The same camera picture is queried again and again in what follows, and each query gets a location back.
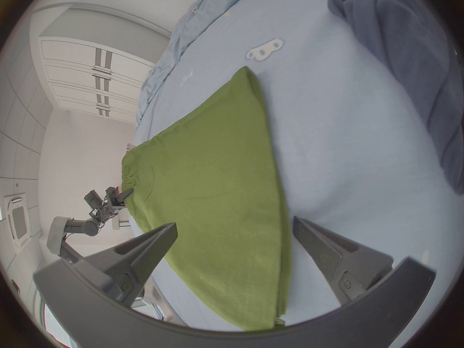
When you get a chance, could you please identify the pale blue quilt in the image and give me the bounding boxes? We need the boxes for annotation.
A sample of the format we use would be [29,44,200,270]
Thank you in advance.
[135,0,276,126]

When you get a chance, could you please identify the dark blue garment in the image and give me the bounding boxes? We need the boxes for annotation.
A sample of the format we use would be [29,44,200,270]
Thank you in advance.
[327,0,464,195]

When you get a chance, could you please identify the white wardrobe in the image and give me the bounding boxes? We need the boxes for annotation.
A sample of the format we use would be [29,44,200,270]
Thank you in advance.
[31,2,172,124]

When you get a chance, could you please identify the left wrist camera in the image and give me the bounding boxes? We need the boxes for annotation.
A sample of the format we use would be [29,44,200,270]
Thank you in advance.
[84,190,103,210]

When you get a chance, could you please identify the white ceiling air conditioner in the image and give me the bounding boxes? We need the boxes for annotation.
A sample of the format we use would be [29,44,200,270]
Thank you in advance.
[3,194,34,248]

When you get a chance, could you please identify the bed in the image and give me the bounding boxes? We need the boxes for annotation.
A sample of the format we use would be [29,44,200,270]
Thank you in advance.
[132,0,464,334]

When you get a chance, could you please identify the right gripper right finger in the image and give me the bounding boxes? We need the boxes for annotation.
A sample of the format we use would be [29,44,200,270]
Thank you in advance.
[293,216,394,305]

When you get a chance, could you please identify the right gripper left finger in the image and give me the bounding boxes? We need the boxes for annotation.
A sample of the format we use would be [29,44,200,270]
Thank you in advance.
[103,223,178,306]

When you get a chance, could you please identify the green trousers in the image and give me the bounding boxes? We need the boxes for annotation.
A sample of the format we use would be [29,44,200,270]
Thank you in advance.
[121,66,292,332]

